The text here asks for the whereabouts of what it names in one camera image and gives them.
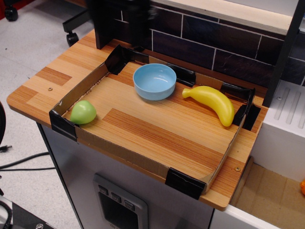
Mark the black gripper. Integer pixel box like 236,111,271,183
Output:
122,0,156,47

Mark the green toy pear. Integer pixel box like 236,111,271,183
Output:
70,100,97,125

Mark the light blue plastic bowl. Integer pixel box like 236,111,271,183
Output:
133,63,177,101

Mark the cardboard fence with black tape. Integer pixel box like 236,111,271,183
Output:
50,45,260,208

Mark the black chair base with casters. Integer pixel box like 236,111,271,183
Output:
62,10,91,47

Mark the yellow toy banana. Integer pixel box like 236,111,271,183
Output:
182,86,235,127

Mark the white toy sink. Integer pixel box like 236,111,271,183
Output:
251,81,305,181

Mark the grey toy oven control panel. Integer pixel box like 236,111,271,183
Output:
93,174,149,229

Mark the orange toy fruit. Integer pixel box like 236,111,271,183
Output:
300,180,305,195

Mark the black power cable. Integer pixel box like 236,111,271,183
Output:
0,145,56,171

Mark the black braided hose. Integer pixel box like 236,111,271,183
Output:
0,200,13,229

